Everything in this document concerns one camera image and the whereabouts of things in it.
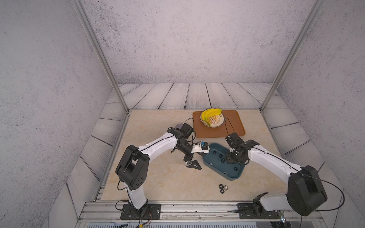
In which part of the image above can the right aluminium frame post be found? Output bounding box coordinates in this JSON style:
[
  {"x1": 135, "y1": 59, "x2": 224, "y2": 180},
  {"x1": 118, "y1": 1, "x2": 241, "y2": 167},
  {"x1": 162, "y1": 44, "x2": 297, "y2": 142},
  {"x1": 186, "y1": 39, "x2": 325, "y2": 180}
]
[{"x1": 259, "y1": 0, "x2": 325, "y2": 114}]

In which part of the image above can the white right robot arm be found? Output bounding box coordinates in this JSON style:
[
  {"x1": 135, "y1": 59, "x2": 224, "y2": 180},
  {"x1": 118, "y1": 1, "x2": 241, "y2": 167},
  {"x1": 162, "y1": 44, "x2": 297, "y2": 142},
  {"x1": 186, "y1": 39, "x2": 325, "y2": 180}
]
[{"x1": 225, "y1": 133, "x2": 328, "y2": 216}]

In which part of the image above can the brown rectangular mat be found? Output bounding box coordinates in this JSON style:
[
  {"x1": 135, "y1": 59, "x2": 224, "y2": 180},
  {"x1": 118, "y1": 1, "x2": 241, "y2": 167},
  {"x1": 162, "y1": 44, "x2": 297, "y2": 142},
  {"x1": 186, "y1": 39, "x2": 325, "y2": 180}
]
[{"x1": 193, "y1": 110, "x2": 245, "y2": 138}]

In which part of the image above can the aluminium frame post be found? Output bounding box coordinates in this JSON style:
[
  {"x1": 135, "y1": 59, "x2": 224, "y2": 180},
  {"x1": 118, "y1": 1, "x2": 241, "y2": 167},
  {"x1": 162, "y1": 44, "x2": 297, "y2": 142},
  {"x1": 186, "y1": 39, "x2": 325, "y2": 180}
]
[
  {"x1": 71, "y1": 0, "x2": 129, "y2": 113},
  {"x1": 259, "y1": 0, "x2": 325, "y2": 114}
]

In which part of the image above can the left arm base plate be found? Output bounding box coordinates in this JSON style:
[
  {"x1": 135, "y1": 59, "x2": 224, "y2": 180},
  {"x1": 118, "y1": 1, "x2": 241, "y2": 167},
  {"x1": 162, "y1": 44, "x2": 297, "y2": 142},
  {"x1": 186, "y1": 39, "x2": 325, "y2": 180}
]
[{"x1": 120, "y1": 202, "x2": 161, "y2": 220}]

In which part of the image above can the patterned plate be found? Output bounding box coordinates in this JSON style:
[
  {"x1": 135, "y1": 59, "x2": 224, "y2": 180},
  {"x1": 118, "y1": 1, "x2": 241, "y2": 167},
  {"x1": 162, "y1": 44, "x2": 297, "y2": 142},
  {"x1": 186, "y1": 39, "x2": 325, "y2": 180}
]
[{"x1": 200, "y1": 113, "x2": 225, "y2": 128}]

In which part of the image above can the lilac ceramic bowl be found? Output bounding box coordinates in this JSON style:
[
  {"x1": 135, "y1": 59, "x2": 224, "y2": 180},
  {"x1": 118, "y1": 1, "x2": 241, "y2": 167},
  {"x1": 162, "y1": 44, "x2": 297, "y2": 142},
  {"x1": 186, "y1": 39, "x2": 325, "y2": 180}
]
[{"x1": 175, "y1": 123, "x2": 183, "y2": 129}]

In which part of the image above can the yellow banana bunch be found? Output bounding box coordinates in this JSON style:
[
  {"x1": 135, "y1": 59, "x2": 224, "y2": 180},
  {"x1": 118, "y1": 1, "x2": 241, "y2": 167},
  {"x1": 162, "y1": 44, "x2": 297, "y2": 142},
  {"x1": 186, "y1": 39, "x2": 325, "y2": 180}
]
[{"x1": 202, "y1": 108, "x2": 222, "y2": 122}]

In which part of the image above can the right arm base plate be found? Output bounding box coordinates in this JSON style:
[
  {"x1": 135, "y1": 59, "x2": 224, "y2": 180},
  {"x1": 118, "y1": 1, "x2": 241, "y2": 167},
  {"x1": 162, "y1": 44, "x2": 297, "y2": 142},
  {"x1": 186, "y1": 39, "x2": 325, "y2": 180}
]
[{"x1": 233, "y1": 203, "x2": 280, "y2": 219}]

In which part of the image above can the teal plastic storage box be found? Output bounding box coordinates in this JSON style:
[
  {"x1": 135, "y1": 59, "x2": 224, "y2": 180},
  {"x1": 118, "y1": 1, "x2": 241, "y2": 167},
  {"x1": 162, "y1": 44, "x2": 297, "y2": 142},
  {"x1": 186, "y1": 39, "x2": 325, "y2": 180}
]
[{"x1": 202, "y1": 143, "x2": 245, "y2": 181}]

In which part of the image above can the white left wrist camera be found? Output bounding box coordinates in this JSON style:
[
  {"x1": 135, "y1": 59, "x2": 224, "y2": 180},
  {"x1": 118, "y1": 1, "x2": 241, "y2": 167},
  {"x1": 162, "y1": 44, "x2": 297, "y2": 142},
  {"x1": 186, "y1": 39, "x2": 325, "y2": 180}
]
[{"x1": 191, "y1": 141, "x2": 210, "y2": 154}]

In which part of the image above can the left aluminium frame post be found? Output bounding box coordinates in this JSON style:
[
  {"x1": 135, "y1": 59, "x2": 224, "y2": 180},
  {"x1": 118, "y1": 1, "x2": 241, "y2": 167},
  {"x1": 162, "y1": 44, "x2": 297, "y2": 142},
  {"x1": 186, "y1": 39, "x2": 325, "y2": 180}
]
[{"x1": 71, "y1": 0, "x2": 129, "y2": 113}]

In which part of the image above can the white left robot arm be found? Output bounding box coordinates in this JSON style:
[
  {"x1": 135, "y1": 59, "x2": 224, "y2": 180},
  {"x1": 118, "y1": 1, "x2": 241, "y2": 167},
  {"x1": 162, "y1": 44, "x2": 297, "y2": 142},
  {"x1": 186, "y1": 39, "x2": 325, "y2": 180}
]
[{"x1": 116, "y1": 123, "x2": 210, "y2": 212}]

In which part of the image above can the aluminium front rail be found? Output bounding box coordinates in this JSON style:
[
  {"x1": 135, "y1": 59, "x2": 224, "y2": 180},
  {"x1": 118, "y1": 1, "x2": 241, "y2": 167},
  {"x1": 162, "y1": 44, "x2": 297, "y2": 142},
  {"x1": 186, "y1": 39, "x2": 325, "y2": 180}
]
[{"x1": 76, "y1": 200, "x2": 327, "y2": 228}]

